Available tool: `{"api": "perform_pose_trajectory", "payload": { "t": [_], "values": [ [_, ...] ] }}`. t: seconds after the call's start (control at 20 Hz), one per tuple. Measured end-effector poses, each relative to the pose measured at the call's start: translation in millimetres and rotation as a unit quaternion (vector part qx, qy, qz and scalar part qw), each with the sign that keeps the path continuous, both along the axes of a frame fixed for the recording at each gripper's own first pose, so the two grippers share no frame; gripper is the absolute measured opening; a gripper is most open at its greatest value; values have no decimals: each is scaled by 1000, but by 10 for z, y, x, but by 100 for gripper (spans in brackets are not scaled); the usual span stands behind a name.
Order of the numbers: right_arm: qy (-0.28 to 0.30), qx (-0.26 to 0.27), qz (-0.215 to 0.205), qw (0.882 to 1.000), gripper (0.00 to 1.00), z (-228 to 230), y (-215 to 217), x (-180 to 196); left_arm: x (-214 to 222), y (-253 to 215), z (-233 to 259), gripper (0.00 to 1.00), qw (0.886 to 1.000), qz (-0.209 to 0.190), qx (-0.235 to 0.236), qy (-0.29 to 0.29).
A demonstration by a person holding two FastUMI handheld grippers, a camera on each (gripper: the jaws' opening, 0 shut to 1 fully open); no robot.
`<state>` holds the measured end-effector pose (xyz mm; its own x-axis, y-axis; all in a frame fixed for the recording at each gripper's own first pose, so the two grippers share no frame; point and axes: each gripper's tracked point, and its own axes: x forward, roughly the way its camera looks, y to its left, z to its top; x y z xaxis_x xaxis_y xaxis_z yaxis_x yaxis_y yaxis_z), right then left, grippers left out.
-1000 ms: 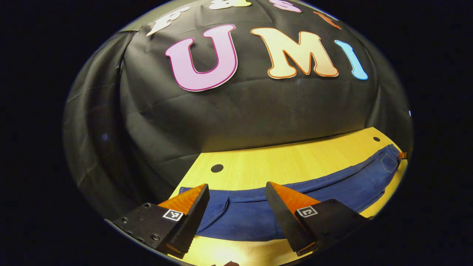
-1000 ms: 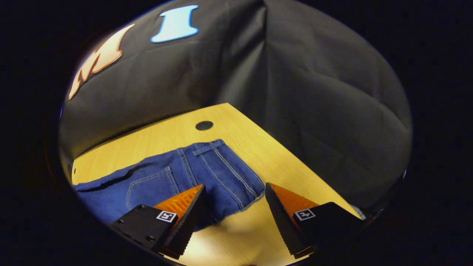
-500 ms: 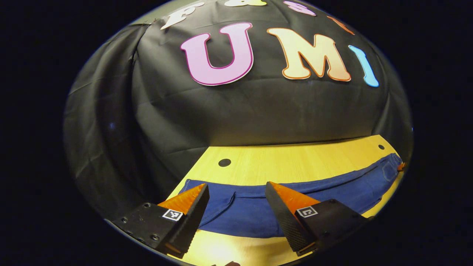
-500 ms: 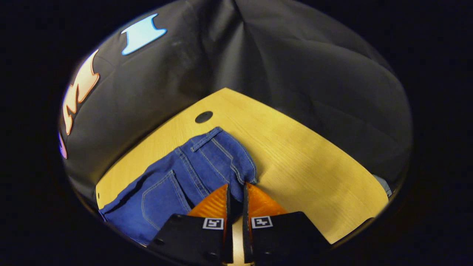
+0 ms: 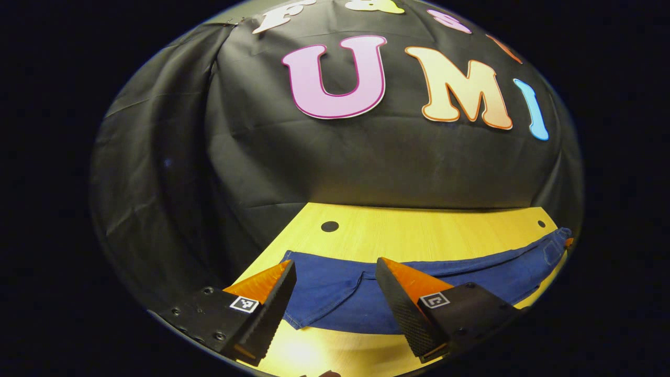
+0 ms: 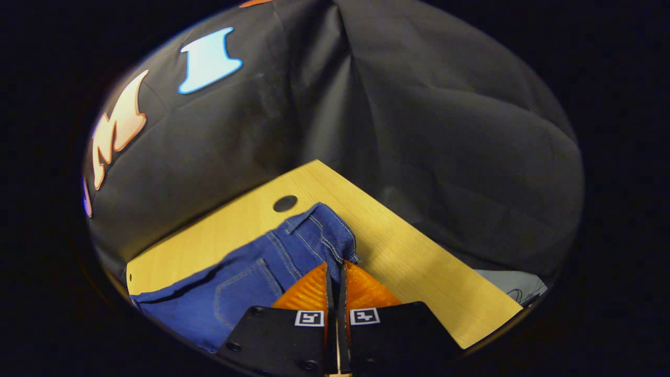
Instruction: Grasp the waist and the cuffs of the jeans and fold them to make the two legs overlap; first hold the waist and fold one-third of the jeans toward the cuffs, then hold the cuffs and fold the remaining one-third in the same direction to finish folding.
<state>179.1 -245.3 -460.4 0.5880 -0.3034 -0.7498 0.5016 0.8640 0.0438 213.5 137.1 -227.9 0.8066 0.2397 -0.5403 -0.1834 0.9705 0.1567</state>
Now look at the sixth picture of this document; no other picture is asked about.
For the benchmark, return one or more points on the black backdrop cloth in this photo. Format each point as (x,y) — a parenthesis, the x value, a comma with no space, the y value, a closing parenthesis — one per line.
(419,131)

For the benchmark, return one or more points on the blue jeans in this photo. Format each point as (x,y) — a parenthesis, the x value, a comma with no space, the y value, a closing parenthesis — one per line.
(246,283)

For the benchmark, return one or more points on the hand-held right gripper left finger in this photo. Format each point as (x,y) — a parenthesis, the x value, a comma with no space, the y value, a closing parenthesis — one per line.
(330,340)

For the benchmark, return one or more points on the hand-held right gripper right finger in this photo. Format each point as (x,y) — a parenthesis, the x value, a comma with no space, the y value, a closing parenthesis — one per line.
(344,340)

